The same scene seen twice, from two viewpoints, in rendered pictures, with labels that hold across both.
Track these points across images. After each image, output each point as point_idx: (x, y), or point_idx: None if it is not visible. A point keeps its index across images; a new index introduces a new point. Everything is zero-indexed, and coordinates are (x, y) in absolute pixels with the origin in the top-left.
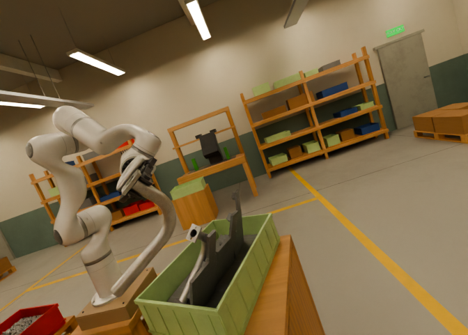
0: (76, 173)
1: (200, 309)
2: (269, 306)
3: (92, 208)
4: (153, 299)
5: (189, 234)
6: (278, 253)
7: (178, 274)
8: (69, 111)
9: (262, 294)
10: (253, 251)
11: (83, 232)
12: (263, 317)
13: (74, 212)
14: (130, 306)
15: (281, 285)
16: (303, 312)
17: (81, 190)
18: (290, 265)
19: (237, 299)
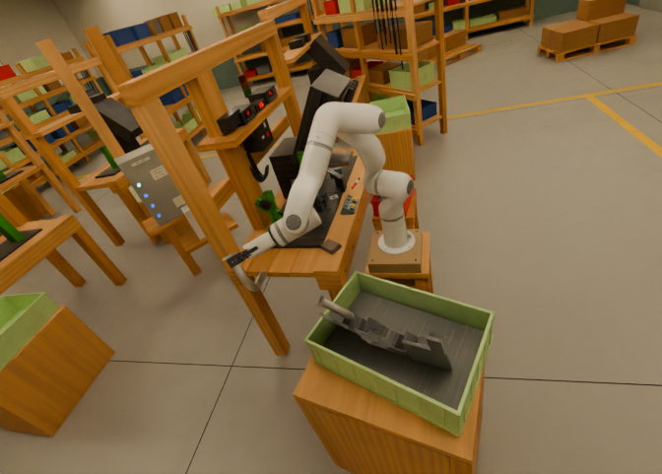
0: (364, 152)
1: (313, 327)
2: (344, 394)
3: (392, 178)
4: (367, 284)
5: (321, 297)
6: (425, 425)
7: (399, 296)
8: (313, 123)
9: (361, 390)
10: (371, 375)
11: (375, 193)
12: (336, 387)
13: (366, 176)
14: (372, 267)
15: (364, 412)
16: (394, 454)
17: (369, 166)
18: (398, 436)
19: (329, 359)
